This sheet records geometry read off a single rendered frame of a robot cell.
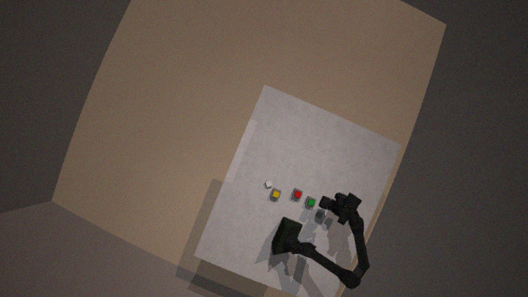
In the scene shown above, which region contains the yellow button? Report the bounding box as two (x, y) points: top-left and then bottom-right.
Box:
(270, 188), (282, 199)

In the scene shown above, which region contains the green button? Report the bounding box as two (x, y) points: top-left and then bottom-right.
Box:
(305, 196), (317, 208)

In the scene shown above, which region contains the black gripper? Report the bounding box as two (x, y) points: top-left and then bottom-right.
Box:
(319, 196), (343, 215)

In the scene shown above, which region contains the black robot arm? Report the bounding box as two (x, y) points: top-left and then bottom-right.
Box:
(282, 193), (370, 289)

